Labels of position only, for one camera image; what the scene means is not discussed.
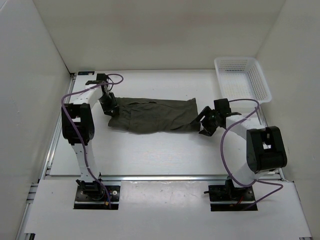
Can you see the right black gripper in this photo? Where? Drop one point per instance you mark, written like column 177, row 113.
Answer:
column 207, row 111

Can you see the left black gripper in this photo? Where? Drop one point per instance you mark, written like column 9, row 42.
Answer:
column 107, row 109

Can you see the olive green shorts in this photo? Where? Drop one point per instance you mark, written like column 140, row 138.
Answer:
column 147, row 115

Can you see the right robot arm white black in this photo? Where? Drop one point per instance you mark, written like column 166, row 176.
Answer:
column 265, row 150

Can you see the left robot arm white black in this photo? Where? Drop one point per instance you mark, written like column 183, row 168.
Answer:
column 78, row 128

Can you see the small blue label sticker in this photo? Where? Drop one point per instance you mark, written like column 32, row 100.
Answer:
column 85, row 73

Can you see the white plastic mesh basket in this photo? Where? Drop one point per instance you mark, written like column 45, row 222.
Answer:
column 242, row 77

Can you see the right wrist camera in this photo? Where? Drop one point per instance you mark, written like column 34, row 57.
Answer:
column 233, row 114

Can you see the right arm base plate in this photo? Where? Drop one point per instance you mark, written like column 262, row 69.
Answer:
column 228, row 198

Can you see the front aluminium rail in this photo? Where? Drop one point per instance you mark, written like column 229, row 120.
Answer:
column 163, row 177

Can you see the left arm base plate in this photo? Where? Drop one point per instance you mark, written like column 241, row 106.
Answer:
column 92, row 196

